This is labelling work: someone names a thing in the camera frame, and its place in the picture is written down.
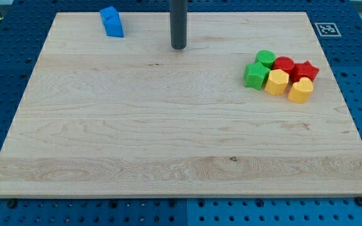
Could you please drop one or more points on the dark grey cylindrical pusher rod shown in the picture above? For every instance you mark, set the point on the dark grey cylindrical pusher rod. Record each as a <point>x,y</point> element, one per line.
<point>178,24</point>

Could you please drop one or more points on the blue triangle block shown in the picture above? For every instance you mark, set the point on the blue triangle block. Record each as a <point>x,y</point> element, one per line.
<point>108,13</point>

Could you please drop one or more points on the blue cube block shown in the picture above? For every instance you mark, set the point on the blue cube block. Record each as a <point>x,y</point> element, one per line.
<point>113,26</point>

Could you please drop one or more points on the green star block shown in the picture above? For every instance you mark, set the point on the green star block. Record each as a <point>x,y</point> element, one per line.
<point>255,75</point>

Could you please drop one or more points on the green cylinder block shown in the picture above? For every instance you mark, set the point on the green cylinder block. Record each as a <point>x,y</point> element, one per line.
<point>266,58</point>

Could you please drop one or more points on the red cylinder block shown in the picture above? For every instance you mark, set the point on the red cylinder block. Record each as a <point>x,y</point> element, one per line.
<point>284,63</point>

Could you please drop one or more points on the yellow hexagon block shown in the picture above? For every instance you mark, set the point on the yellow hexagon block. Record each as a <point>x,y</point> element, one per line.
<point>277,82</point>

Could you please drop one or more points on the wooden board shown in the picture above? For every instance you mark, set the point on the wooden board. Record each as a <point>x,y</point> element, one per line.
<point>105,117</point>

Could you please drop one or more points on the red star block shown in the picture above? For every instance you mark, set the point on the red star block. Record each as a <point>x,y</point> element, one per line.
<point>305,69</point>

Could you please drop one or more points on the yellow heart block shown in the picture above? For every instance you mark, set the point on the yellow heart block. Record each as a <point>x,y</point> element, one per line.
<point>301,91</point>

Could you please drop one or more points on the white fiducial marker tag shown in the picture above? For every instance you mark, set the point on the white fiducial marker tag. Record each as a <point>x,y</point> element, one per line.
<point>327,29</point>

